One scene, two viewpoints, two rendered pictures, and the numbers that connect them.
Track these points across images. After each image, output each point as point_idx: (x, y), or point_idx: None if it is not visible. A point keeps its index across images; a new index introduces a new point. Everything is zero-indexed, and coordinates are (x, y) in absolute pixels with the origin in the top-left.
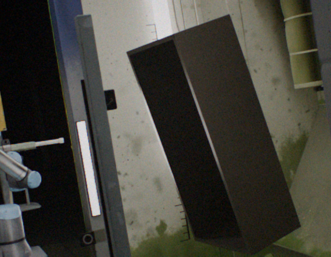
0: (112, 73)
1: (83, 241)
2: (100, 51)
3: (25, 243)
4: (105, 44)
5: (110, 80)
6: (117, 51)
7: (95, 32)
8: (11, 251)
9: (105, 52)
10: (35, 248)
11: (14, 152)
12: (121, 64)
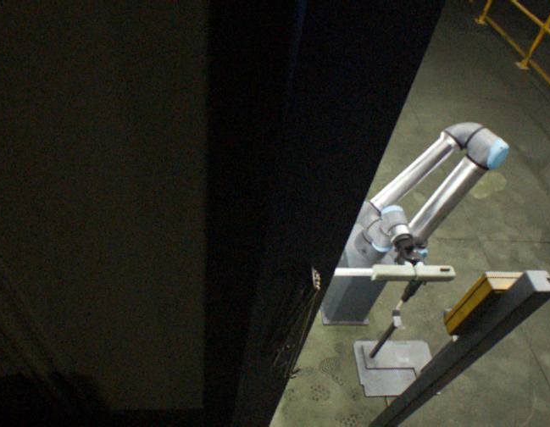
0: (202, 216)
1: None
2: (228, 172)
3: (361, 231)
4: (212, 158)
5: (212, 228)
6: (180, 175)
7: (240, 128)
8: None
9: (213, 175)
10: (352, 259)
11: (392, 207)
12: (174, 202)
